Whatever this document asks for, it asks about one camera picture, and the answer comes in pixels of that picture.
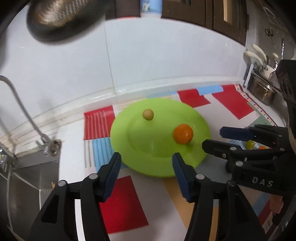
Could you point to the white handled pans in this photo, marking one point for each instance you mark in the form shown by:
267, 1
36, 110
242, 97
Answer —
266, 63

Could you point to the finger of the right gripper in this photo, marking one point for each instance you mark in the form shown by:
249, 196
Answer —
270, 136
275, 157

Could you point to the dark wooden window frame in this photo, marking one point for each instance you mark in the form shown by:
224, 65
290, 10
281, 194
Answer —
228, 18

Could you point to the black frying pan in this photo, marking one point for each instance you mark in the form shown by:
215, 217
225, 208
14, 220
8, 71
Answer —
51, 21

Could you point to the colourful patchwork table mat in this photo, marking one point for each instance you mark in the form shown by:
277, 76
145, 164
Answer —
146, 203

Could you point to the tan round fruit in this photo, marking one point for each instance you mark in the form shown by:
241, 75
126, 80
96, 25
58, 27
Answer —
148, 114

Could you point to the blue white soap bottle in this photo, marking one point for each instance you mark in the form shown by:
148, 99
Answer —
151, 8

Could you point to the steel pot on rack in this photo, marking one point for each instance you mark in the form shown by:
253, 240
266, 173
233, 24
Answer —
262, 89

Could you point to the green lime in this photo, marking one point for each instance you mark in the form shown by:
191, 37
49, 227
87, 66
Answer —
249, 145

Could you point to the orange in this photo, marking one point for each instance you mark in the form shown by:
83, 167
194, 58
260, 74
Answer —
183, 134
262, 148

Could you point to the stainless steel sink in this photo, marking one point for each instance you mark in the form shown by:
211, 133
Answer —
25, 187

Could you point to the person's right hand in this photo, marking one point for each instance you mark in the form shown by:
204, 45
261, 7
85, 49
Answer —
276, 203

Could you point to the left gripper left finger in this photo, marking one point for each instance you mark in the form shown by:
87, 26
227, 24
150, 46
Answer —
56, 219

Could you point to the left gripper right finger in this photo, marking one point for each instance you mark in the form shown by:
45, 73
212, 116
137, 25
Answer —
236, 217

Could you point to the green plate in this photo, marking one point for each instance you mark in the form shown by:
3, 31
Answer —
147, 146

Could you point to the thin gooseneck faucet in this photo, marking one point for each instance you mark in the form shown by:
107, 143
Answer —
50, 147

